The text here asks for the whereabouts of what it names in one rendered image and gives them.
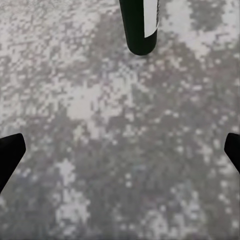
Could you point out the insectifuge atomizer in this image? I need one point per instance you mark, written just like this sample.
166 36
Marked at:
140 21

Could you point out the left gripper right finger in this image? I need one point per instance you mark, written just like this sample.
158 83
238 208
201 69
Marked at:
232 149

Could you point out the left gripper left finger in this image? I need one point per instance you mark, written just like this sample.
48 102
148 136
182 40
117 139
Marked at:
12 149

